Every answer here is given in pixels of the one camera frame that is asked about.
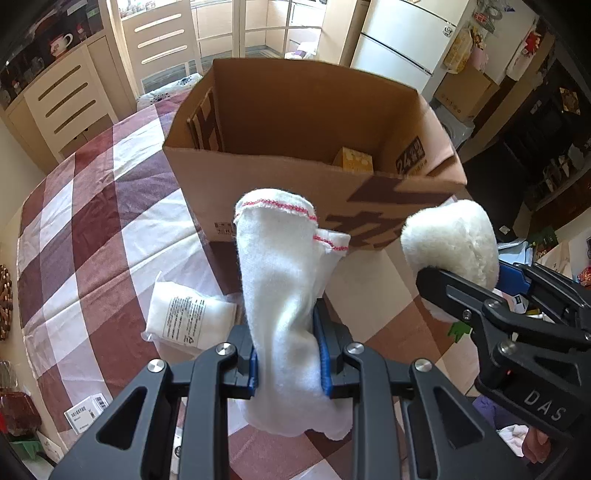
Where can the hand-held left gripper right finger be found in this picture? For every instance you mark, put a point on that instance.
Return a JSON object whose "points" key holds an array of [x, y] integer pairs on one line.
{"points": [[324, 364]]}

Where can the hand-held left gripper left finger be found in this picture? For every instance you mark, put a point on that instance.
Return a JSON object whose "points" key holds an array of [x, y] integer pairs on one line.
{"points": [[251, 374]]}

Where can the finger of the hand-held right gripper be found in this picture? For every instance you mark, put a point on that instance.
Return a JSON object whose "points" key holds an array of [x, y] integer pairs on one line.
{"points": [[443, 286], [512, 277]]}

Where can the white fluffy clip green leaf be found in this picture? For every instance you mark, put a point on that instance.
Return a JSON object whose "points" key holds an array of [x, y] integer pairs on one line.
{"points": [[452, 240]]}

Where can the white cotton cloth red stitching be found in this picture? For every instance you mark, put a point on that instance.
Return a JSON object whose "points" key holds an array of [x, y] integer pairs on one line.
{"points": [[281, 300]]}

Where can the plastic-wrapped white cotton pack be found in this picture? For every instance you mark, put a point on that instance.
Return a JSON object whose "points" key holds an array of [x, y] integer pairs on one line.
{"points": [[184, 318]]}

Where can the yellow bear print box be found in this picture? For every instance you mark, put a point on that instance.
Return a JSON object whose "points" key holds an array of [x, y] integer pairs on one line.
{"points": [[353, 160]]}

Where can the white green medicine box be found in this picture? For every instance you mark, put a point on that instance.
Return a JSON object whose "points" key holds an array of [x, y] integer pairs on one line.
{"points": [[85, 413]]}

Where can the brown cardboard box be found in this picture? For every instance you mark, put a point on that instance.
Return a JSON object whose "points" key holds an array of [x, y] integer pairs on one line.
{"points": [[286, 194]]}

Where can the person's right hand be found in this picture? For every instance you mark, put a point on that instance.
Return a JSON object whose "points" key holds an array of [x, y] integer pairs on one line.
{"points": [[535, 446]]}

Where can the pile of bags and boxes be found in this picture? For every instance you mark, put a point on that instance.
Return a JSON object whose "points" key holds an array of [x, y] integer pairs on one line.
{"points": [[549, 249]]}

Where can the person's purple fleece clothing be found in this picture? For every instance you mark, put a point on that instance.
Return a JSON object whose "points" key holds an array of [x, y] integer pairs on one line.
{"points": [[489, 410]]}

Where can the dark wooden cabinet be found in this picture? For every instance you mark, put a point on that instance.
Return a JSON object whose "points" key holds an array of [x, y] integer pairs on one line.
{"points": [[531, 147]]}

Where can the grey plastic stool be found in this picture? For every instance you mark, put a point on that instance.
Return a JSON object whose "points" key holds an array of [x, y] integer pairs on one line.
{"points": [[455, 131]]}

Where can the white power strip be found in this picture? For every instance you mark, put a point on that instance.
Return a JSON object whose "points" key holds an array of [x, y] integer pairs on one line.
{"points": [[50, 446]]}

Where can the pink hanging bag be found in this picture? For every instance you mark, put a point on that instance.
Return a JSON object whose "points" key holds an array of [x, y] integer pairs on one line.
{"points": [[479, 58]]}

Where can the white red hanging cloth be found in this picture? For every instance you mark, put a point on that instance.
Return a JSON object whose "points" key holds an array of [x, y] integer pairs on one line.
{"points": [[526, 50]]}

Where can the yellow hanging snack bag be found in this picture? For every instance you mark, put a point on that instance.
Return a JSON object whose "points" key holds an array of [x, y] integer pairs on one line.
{"points": [[457, 50]]}

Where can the red lid glass jar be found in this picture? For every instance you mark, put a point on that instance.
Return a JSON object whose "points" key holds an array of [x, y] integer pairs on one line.
{"points": [[18, 410]]}

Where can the green plastic holder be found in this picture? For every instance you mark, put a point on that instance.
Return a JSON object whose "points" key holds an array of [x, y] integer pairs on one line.
{"points": [[25, 448]]}

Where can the white refrigerator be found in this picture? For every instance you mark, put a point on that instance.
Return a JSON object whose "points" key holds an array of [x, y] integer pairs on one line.
{"points": [[406, 37]]}

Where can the wooden bead trivet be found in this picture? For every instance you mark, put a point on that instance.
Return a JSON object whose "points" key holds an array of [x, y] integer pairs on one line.
{"points": [[4, 300]]}

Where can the folded brown printed cardboard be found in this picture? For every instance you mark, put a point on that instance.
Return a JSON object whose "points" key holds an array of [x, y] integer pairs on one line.
{"points": [[203, 120]]}

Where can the white framed glass door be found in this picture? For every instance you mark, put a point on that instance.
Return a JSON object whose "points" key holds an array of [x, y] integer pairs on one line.
{"points": [[258, 23]]}

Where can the white slatted dining chair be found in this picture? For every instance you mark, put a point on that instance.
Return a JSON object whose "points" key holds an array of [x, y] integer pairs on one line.
{"points": [[64, 92], [161, 41]]}

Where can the white red mug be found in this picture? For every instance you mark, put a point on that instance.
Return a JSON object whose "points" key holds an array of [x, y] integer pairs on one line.
{"points": [[60, 44]]}

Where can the cream display cabinet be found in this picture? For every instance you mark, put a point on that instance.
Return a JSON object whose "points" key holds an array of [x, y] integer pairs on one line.
{"points": [[27, 37]]}

